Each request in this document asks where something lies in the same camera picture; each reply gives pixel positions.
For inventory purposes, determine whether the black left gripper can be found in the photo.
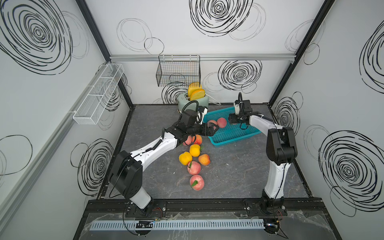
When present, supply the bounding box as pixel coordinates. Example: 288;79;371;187
186;122;219;137

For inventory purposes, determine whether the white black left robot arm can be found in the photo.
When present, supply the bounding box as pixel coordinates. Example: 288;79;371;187
108;121;219;210

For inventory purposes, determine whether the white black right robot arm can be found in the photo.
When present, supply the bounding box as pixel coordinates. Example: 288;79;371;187
229;112;298;215

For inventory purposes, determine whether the teal plastic basket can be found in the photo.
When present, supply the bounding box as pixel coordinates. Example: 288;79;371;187
204;107;262;147

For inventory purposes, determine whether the orange wrinkled peach upper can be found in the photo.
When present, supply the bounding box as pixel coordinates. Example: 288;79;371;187
192;135;203;145

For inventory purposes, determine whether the orange wrinkled peach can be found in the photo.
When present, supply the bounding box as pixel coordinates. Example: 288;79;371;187
192;135;203;145
198;154;211;166

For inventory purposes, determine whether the yellow peach upper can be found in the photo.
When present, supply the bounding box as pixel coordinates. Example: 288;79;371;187
189;144;202;158

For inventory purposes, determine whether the yellow peach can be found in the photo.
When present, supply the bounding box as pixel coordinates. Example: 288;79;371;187
189;144;202;158
179;152;193;166

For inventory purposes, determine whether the orange wrinkled peach lower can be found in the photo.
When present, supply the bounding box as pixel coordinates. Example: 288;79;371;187
198;154;211;166

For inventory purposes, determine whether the yellow peach lower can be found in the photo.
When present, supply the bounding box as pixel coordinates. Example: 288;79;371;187
179;152;193;166

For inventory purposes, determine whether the yellow toast slice right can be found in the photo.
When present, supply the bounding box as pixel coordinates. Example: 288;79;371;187
190;89;206;101

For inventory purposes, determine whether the yellow toast slice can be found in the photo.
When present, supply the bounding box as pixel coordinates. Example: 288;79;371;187
190;89;206;101
188;82;202;97

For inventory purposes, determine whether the pink peach centre pile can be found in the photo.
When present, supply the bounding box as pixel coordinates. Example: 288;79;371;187
187;161;201;175

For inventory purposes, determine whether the mint green toaster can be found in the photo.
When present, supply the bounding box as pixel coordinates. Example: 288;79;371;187
177;91;210;113

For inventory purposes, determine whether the yellow toast slice left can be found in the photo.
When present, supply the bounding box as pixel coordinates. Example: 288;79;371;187
188;82;202;97

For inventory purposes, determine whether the pink peach front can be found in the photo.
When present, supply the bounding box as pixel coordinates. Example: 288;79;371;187
190;175;205;191

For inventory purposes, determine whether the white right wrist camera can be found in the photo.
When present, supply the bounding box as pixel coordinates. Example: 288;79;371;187
234;100;243;115

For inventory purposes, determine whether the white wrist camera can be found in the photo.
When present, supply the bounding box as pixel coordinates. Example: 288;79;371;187
197;106;208;125
234;100;243;115

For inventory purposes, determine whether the white toaster power cable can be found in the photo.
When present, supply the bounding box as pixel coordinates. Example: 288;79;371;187
204;93;222;106

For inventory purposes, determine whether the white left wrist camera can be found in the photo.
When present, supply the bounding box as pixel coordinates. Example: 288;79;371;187
197;106;208;125

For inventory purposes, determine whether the black wire hanging basket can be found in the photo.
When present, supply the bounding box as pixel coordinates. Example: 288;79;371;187
155;54;202;88

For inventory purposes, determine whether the white slotted cable duct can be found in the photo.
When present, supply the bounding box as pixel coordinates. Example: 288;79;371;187
90;219;267;231

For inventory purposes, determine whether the grey horizontal wall rail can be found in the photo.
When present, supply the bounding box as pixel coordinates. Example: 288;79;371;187
110;54;296;62

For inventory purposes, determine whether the white wire wall shelf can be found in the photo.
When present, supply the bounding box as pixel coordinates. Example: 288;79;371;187
73;63;124;125

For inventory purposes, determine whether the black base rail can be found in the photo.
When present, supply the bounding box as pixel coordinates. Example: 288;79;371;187
83;198;326;218

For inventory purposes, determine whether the black corner frame post right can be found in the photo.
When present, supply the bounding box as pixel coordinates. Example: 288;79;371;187
269;0;335;107

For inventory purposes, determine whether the black corner frame post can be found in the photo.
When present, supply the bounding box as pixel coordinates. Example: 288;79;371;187
76;0;135;110
269;0;335;107

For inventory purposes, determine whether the black corner frame post left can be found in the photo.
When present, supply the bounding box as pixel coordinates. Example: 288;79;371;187
76;0;135;110

